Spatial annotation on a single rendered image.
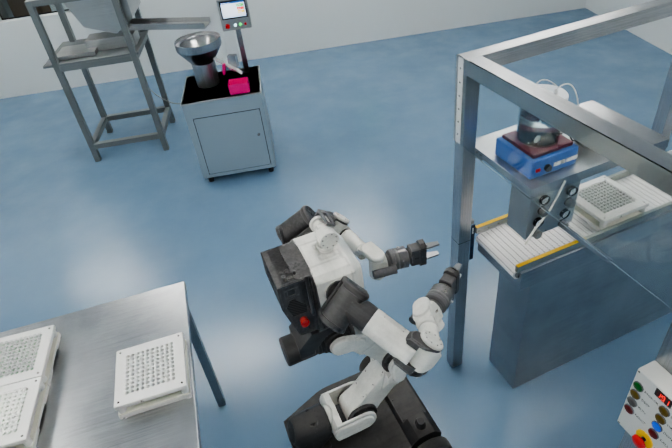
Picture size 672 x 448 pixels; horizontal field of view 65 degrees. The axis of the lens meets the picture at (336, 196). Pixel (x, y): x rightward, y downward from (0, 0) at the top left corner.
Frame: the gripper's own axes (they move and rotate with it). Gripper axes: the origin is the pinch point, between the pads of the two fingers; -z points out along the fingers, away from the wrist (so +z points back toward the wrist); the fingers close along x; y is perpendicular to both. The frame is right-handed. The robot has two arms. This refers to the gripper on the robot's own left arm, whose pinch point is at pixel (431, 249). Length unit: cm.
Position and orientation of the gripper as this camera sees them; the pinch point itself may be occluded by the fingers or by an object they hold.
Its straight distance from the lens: 215.5
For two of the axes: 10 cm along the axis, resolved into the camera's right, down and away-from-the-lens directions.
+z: -9.6, 2.3, -1.4
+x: 1.0, 8.0, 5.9
